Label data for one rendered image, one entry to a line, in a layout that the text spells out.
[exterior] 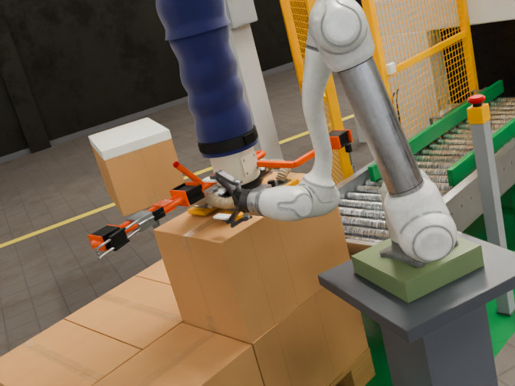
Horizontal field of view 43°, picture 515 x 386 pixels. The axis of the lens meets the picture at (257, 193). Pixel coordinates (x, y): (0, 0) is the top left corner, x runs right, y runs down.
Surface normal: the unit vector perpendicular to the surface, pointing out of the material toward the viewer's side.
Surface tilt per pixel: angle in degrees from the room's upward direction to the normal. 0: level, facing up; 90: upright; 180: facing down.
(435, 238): 95
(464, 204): 90
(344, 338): 90
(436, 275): 90
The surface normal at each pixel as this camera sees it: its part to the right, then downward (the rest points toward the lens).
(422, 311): -0.24, -0.92
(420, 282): 0.41, 0.20
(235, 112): 0.43, -0.08
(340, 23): -0.06, 0.22
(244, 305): 0.69, 0.07
